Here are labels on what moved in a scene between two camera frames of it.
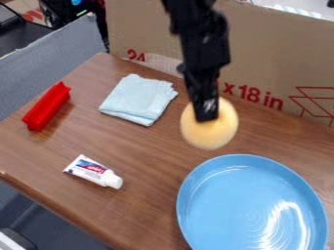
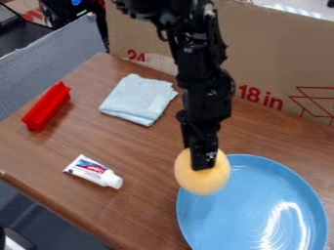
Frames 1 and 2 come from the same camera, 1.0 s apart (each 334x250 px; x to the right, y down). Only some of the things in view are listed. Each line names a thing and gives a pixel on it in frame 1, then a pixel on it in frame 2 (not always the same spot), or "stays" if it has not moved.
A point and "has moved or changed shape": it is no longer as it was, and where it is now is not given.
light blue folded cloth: x=138 y=100 stays
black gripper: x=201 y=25 to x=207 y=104
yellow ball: x=211 y=134 has moved or changed shape
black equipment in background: x=62 y=11 stays
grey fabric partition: x=38 y=66 stays
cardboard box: x=281 y=59 stays
